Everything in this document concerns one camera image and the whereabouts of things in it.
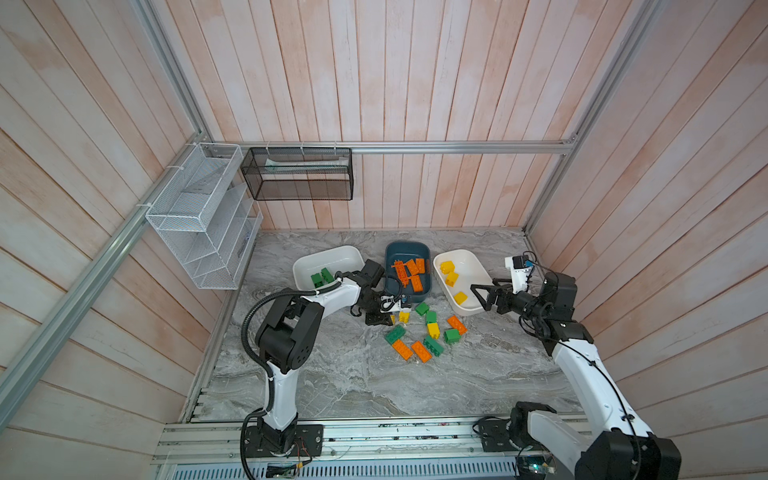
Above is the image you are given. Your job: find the black mesh basket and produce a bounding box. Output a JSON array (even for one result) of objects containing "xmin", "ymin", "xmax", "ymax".
[{"xmin": 240, "ymin": 146, "xmax": 354, "ymax": 202}]

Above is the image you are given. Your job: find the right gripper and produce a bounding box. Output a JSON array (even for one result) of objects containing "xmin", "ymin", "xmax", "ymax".
[{"xmin": 471, "ymin": 276, "xmax": 546, "ymax": 324}]

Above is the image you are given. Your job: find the dark teal bin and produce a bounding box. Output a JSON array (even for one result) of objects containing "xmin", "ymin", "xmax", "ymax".
[{"xmin": 385, "ymin": 241, "xmax": 431, "ymax": 305}]

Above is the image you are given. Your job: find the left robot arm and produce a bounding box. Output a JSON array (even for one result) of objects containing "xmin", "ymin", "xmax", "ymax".
[{"xmin": 240, "ymin": 260, "xmax": 404, "ymax": 450}]

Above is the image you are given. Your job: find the long orange lego plate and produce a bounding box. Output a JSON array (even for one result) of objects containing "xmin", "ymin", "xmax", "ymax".
[{"xmin": 393, "ymin": 260, "xmax": 410, "ymax": 288}]

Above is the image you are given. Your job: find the white bin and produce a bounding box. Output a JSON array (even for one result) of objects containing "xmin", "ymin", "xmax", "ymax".
[
  {"xmin": 293, "ymin": 245, "xmax": 365, "ymax": 290},
  {"xmin": 432, "ymin": 249, "xmax": 492, "ymax": 316}
]

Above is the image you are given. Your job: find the dark green lego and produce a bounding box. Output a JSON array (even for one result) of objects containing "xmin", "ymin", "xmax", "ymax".
[{"xmin": 385, "ymin": 324, "xmax": 406, "ymax": 345}]

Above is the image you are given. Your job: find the aluminium front rail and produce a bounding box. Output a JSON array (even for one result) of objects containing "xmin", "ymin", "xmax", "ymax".
[{"xmin": 149, "ymin": 413, "xmax": 601, "ymax": 466}]

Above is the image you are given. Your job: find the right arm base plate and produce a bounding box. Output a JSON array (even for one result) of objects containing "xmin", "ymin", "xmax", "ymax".
[{"xmin": 472, "ymin": 416, "xmax": 528, "ymax": 453}]

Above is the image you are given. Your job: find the yellow lego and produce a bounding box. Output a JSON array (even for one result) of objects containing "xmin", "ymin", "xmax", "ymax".
[{"xmin": 445, "ymin": 272, "xmax": 459, "ymax": 287}]

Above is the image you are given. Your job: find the left white bin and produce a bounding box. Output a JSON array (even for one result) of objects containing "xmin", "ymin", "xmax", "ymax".
[{"xmin": 293, "ymin": 245, "xmax": 365, "ymax": 290}]

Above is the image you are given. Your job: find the right white bin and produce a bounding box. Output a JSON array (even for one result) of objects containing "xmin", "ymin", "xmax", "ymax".
[{"xmin": 432, "ymin": 249, "xmax": 492, "ymax": 316}]

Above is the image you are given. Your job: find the white wire shelf rack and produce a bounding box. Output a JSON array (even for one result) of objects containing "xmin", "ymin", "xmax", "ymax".
[{"xmin": 146, "ymin": 143, "xmax": 263, "ymax": 290}]

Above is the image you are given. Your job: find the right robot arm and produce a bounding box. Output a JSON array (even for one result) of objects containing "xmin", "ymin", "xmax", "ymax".
[{"xmin": 470, "ymin": 272, "xmax": 682, "ymax": 479}]

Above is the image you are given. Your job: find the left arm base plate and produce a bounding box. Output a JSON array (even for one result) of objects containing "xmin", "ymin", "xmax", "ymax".
[{"xmin": 240, "ymin": 422, "xmax": 324, "ymax": 459}]

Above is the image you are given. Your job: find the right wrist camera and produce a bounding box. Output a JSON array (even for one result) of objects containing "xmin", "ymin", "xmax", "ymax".
[{"xmin": 505, "ymin": 254, "xmax": 535, "ymax": 294}]

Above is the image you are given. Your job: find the green long lego brick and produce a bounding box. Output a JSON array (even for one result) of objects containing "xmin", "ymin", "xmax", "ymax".
[{"xmin": 423, "ymin": 336, "xmax": 444, "ymax": 357}]

